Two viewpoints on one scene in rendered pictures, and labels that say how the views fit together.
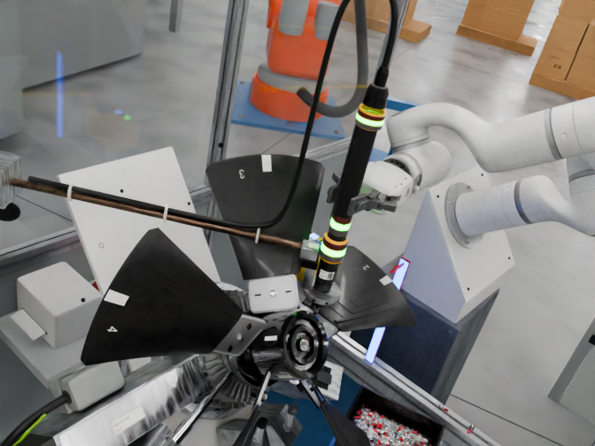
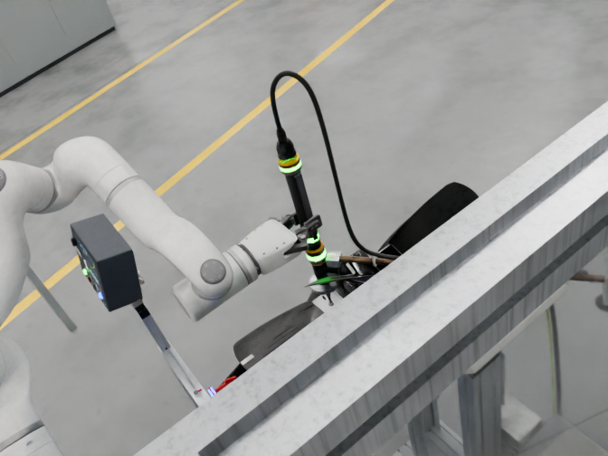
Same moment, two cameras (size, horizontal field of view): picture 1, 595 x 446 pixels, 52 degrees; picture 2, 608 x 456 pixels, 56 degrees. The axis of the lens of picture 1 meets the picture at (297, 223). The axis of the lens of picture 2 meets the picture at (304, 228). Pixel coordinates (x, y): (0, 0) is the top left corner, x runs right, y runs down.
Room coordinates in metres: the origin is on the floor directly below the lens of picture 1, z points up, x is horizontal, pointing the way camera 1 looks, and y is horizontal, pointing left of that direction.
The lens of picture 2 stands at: (1.71, 0.40, 2.23)
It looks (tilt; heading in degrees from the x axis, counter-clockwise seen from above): 40 degrees down; 211
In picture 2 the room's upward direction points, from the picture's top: 17 degrees counter-clockwise
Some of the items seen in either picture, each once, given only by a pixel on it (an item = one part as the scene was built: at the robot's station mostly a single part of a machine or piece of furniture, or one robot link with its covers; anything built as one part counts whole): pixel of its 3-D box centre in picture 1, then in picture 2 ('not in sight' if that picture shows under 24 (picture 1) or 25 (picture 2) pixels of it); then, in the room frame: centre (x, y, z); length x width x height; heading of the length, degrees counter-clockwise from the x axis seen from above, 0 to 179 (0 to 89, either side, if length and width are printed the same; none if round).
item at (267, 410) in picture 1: (274, 425); not in sight; (0.87, -0.05, 0.91); 0.12 x 0.08 x 0.12; 56
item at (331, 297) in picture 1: (320, 271); (325, 270); (0.90, -0.06, 1.31); 0.09 x 0.07 x 0.10; 91
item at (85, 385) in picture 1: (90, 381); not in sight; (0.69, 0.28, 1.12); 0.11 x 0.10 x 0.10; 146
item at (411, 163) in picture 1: (398, 176); (242, 263); (1.04, -0.17, 1.46); 0.09 x 0.03 x 0.08; 57
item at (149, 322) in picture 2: not in sight; (153, 327); (0.91, -0.71, 0.96); 0.03 x 0.03 x 0.20; 56
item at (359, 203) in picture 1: (367, 205); (292, 216); (0.89, -0.11, 1.46); 0.07 x 0.03 x 0.03; 147
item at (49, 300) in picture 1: (53, 305); not in sight; (1.06, 0.52, 0.92); 0.17 x 0.16 x 0.11; 56
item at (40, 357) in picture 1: (88, 322); not in sight; (1.11, 0.45, 0.85); 0.36 x 0.24 x 0.03; 146
